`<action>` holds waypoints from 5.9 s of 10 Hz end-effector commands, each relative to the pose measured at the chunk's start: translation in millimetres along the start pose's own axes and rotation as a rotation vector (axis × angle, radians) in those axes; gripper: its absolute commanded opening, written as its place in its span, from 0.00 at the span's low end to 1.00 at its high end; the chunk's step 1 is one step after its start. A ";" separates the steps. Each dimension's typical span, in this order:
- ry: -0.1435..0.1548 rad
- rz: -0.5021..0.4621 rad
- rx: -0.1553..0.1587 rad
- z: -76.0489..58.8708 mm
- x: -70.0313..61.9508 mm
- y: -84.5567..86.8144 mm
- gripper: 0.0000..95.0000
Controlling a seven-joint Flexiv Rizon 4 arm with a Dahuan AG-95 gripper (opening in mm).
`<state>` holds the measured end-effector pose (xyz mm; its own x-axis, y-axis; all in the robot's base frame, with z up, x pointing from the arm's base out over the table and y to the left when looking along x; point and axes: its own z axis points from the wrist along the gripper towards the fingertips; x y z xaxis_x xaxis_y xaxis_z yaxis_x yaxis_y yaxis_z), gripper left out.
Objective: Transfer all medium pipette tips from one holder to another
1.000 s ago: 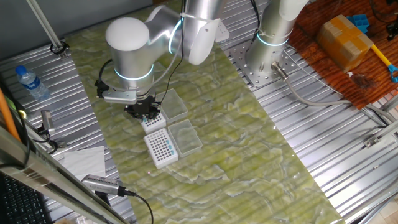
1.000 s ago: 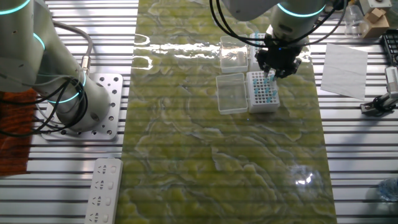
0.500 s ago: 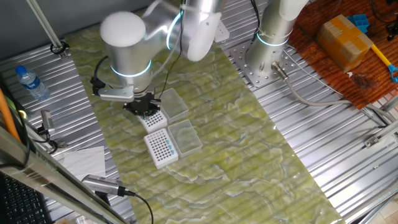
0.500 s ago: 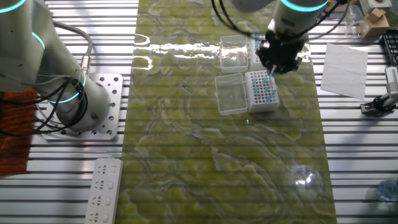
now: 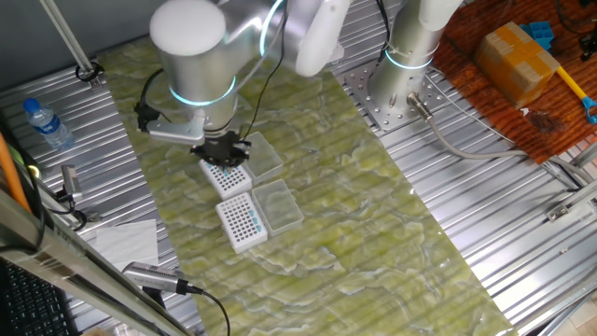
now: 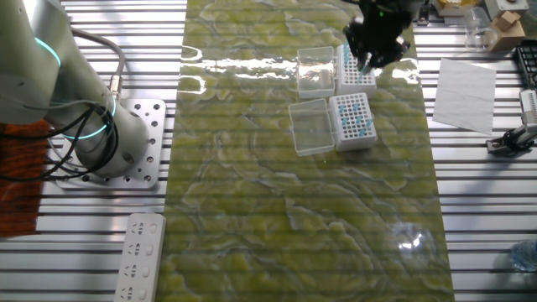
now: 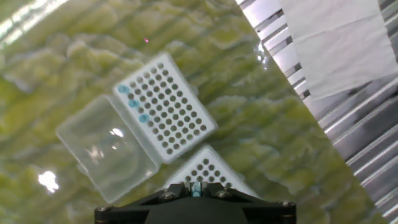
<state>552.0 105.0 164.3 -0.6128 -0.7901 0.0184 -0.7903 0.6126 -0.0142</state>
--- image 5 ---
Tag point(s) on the black device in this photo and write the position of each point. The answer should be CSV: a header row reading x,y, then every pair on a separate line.
x,y
588,44

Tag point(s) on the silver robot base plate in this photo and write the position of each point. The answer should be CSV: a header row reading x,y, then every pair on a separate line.
x,y
387,119

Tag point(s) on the black keyboard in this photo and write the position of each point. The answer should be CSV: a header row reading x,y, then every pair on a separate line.
x,y
28,308

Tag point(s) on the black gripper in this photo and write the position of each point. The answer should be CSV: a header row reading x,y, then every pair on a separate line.
x,y
224,149

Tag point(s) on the brown wooden board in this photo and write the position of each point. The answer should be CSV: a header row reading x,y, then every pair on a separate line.
x,y
490,126

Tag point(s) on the green marble pattern mat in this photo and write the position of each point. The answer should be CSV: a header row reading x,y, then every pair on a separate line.
x,y
350,210

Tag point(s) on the white pipette tip rack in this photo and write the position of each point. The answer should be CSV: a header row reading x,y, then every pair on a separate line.
x,y
231,187
238,226

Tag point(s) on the orange tube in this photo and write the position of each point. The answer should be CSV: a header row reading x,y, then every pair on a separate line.
x,y
9,172

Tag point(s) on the aluminium frame bar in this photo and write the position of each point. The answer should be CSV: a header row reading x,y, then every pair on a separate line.
x,y
70,266

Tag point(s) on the small silver camera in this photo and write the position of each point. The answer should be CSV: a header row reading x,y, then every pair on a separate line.
x,y
71,179

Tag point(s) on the aluminium frame profile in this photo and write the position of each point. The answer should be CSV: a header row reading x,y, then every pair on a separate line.
x,y
578,198

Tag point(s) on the clear water bottle blue cap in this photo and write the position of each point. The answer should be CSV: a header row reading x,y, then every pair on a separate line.
x,y
49,126

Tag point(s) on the cardboard box yellow tape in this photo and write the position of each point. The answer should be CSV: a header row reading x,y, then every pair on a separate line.
x,y
513,63

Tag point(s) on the large silver camera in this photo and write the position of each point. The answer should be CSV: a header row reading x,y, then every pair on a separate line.
x,y
151,276

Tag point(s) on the clear plastic rack lid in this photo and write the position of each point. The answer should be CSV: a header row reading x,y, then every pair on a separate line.
x,y
278,208
263,158

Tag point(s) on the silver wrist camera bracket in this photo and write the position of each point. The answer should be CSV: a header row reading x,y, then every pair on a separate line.
x,y
175,134

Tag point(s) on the white paper sheet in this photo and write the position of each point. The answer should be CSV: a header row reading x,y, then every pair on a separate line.
x,y
128,242

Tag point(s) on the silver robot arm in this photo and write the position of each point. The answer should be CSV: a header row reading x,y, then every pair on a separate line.
x,y
196,70

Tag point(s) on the blue plastic tray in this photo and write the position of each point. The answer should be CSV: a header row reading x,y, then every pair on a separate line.
x,y
541,32

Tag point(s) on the aluminium pole black clamp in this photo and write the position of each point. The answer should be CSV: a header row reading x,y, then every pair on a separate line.
x,y
65,32

